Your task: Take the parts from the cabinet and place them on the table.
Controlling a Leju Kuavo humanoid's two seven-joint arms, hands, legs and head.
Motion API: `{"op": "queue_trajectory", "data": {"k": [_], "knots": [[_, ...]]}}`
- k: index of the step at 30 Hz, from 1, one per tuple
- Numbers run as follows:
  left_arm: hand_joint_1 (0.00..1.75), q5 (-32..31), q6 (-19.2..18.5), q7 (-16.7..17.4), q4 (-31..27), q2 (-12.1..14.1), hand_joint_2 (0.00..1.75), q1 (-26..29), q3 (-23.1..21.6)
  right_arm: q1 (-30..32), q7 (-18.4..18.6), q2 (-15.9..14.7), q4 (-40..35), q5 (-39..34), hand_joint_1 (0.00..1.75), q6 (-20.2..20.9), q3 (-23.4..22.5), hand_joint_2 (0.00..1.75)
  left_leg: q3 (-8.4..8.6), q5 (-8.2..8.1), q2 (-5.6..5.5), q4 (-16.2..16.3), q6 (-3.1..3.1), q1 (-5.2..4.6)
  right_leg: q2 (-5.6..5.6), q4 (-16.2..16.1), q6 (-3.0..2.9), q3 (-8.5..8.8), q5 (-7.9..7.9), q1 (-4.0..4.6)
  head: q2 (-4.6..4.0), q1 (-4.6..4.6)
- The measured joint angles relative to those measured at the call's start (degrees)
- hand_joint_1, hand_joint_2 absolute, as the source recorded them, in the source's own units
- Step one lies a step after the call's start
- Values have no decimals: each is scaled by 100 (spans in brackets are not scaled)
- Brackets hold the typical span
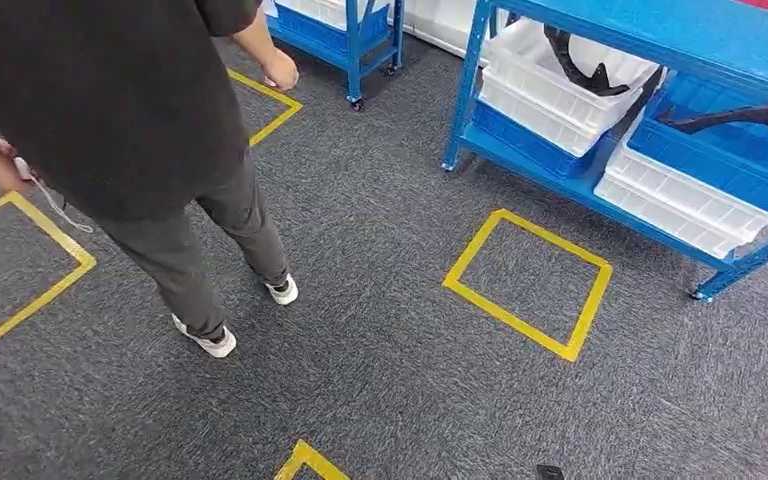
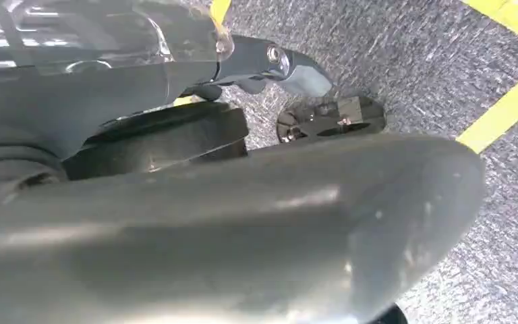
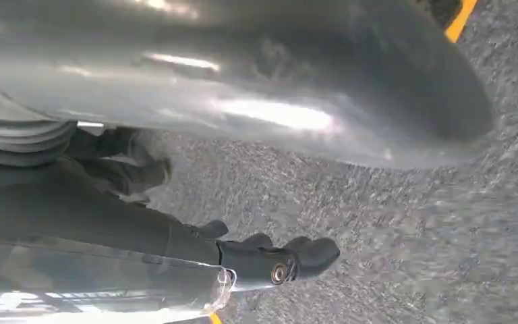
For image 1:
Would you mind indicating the person's hand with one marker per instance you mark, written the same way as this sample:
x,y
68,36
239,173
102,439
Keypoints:
x,y
10,169
281,69

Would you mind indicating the blue plastic crate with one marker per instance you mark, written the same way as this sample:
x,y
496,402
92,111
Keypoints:
x,y
708,166
523,144
318,38

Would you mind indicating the small blue metal shelf rack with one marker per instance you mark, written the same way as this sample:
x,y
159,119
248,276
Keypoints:
x,y
353,40

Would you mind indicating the person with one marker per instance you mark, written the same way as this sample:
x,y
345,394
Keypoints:
x,y
112,112

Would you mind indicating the black curved part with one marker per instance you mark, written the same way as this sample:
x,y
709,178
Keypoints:
x,y
755,116
642,99
566,63

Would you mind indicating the large blue metal shelf rack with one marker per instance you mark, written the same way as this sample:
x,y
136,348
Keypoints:
x,y
689,33

